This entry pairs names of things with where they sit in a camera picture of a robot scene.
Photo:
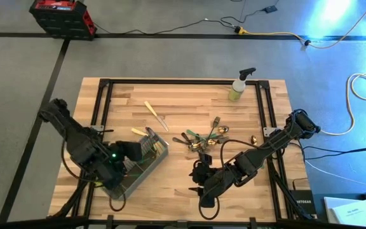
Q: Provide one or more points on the black netgear box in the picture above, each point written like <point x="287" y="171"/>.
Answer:
<point x="303" y="202"/>

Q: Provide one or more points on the red black tool case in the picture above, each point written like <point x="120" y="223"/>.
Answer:
<point x="62" y="19"/>

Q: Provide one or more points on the white booklet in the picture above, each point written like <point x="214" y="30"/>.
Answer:
<point x="354" y="213"/>

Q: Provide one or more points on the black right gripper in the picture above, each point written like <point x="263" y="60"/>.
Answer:
<point x="219" y="181"/>

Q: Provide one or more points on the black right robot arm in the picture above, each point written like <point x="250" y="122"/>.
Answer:
<point x="278" y="140"/>

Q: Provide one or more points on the grey silverware rack basket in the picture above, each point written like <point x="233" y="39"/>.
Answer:
<point x="151" y="168"/>

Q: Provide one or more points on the white spray bottle yellow label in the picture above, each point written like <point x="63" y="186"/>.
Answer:
<point x="236" y="92"/>

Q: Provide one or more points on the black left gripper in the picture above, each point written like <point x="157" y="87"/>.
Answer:
<point x="129" y="151"/>

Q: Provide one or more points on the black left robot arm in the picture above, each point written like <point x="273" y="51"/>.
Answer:
<point x="71" y="132"/>

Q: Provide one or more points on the black power adapter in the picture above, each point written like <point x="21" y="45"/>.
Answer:
<point x="270" y="9"/>

